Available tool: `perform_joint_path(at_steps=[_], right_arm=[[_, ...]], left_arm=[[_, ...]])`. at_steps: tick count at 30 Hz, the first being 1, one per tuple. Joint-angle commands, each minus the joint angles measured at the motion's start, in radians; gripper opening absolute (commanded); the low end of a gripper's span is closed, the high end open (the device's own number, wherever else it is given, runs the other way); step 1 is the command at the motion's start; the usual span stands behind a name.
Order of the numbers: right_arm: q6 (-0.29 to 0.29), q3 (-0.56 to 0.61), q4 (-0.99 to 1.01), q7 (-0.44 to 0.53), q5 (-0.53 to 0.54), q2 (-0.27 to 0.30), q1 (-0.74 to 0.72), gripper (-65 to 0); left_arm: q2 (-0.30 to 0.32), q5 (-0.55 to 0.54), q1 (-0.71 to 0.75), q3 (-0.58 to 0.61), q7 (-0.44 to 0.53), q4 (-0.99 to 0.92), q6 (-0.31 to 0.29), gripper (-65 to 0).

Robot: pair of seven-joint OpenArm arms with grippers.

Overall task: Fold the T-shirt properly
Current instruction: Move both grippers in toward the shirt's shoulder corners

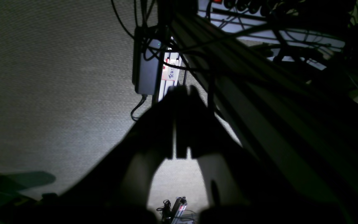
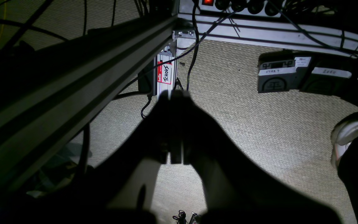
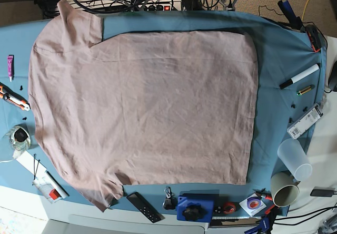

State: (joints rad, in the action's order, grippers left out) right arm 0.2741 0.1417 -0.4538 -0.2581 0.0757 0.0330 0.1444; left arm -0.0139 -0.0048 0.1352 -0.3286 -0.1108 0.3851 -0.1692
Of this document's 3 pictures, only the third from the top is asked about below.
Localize blue block black knob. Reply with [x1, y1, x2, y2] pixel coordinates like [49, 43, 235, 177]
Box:
[176, 193, 215, 223]

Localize green gold battery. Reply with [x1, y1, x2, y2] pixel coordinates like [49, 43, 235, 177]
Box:
[296, 85, 314, 96]

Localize orange utility knife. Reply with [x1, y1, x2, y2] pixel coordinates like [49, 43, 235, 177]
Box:
[0, 83, 31, 111]

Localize pink T-shirt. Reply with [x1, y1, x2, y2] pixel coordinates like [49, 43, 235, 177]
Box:
[28, 0, 259, 211]

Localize translucent plastic cup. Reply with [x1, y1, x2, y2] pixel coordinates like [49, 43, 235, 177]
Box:
[277, 139, 313, 181]

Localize black power strip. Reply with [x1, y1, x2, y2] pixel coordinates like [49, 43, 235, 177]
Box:
[143, 2, 182, 11]

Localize blue table cloth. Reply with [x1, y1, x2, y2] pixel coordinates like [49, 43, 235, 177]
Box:
[1, 11, 326, 206]

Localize white black marker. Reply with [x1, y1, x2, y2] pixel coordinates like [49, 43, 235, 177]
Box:
[279, 64, 320, 89]

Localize black power adapter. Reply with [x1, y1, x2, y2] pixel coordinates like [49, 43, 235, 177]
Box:
[310, 188, 336, 198]

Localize white purple disc packet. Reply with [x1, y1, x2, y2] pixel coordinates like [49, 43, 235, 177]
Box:
[239, 193, 266, 217]

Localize black orange tool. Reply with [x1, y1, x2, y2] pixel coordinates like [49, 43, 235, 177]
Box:
[305, 24, 322, 52]

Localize black remote control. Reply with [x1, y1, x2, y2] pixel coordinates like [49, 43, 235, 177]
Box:
[126, 192, 162, 223]

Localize clear tape roll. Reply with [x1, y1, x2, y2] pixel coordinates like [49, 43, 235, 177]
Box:
[4, 125, 31, 151]

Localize purple glue tube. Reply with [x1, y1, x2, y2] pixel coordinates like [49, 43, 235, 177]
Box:
[7, 55, 14, 82]

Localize blue clamp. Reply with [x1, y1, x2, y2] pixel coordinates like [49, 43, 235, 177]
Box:
[244, 217, 275, 234]

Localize black cable ties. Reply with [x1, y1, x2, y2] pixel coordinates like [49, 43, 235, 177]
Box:
[33, 153, 40, 180]

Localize white tube red cap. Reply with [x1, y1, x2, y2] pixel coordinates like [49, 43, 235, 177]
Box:
[32, 171, 69, 204]

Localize white paper box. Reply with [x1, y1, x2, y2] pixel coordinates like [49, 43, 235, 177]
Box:
[16, 151, 47, 178]

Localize red tape roll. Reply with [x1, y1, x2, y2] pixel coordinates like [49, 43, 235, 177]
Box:
[223, 202, 236, 215]

